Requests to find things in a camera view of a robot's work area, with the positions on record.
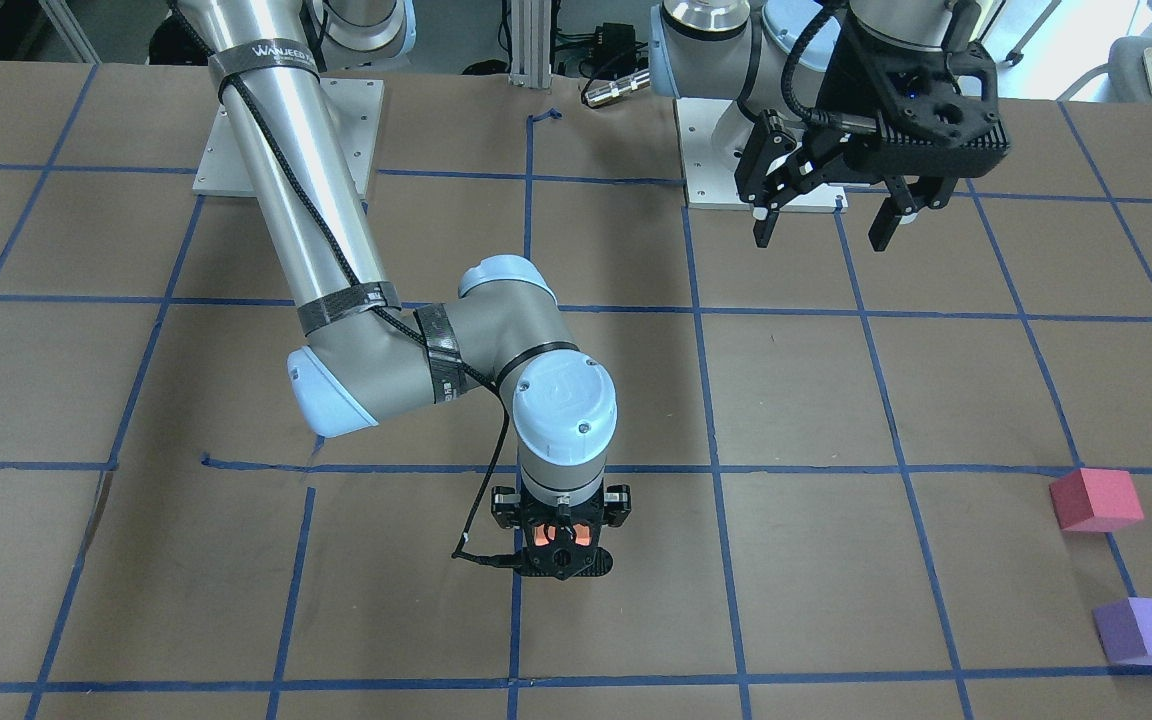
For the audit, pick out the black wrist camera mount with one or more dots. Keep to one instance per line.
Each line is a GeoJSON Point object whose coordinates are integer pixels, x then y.
{"type": "Point", "coordinates": [936, 114]}

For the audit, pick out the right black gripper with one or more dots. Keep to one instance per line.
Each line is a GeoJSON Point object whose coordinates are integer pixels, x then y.
{"type": "Point", "coordinates": [507, 509]}

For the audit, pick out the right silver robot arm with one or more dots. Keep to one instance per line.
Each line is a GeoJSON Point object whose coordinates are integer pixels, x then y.
{"type": "Point", "coordinates": [365, 360]}

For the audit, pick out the orange foam block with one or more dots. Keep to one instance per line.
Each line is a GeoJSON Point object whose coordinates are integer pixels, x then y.
{"type": "Point", "coordinates": [577, 535]}

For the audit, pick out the purple foam block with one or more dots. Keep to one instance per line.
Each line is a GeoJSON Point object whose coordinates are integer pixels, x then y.
{"type": "Point", "coordinates": [1125, 629]}

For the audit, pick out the pink foam block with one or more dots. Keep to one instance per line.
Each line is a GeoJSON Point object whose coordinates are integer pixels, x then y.
{"type": "Point", "coordinates": [1095, 500]}

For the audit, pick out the aluminium frame post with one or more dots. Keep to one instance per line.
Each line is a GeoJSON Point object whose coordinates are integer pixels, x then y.
{"type": "Point", "coordinates": [530, 35]}

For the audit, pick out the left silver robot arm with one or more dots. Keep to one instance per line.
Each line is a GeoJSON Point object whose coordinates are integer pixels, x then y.
{"type": "Point", "coordinates": [774, 55]}

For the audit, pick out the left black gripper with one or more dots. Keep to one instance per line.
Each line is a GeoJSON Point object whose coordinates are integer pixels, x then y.
{"type": "Point", "coordinates": [844, 84]}

